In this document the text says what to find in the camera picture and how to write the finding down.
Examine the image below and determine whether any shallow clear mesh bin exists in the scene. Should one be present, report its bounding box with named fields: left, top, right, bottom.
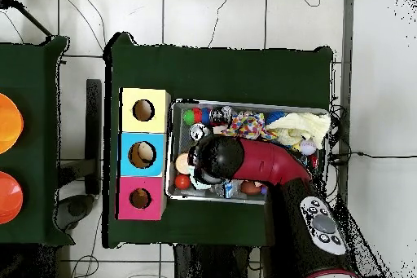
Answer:
left=165, top=99, right=329, bottom=206

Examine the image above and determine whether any wooden box with three holes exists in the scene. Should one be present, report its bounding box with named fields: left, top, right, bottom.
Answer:
left=116, top=87, right=172, bottom=222

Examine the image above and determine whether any crushed silver can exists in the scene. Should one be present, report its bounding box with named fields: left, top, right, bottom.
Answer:
left=189, top=123, right=213, bottom=143

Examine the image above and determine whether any toy hamburger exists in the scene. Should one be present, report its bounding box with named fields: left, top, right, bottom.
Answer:
left=175, top=153, right=191, bottom=175

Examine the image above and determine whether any colourful polka dot cloth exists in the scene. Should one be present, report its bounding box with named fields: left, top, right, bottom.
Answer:
left=221, top=111, right=278, bottom=141

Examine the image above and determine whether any red ball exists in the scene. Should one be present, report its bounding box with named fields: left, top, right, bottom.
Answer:
left=173, top=173, right=192, bottom=191

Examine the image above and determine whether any crushed clear plastic bottle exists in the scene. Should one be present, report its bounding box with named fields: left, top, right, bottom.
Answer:
left=212, top=179, right=241, bottom=200

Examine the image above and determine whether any dark green table cloth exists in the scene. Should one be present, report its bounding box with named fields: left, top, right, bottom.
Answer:
left=0, top=35, right=70, bottom=246
left=103, top=32, right=335, bottom=249

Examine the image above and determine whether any blue spiky ball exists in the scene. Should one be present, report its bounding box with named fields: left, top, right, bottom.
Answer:
left=266, top=111, right=288, bottom=125

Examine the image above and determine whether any cream yellow cloth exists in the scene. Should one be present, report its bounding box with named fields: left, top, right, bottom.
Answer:
left=266, top=112, right=332, bottom=149

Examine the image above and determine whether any black stand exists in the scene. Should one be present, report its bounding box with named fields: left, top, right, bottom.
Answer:
left=84, top=78, right=104, bottom=196

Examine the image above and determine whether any orange bowl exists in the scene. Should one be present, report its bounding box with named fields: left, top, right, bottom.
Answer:
left=0, top=92, right=24, bottom=156
left=0, top=170, right=24, bottom=226

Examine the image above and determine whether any black cable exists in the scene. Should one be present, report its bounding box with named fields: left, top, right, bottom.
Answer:
left=328, top=149, right=417, bottom=162
left=208, top=0, right=237, bottom=48

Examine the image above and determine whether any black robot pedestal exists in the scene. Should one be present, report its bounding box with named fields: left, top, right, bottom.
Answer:
left=172, top=244, right=261, bottom=278

